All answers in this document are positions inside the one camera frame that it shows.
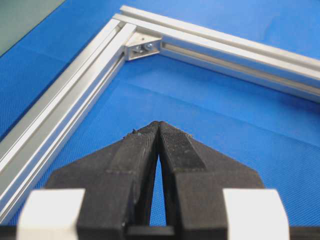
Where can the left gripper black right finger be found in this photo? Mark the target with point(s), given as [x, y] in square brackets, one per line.
[194, 176]

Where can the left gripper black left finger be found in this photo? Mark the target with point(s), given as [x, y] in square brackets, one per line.
[118, 181]

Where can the aluminium extrusion frame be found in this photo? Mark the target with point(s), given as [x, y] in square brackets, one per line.
[29, 148]

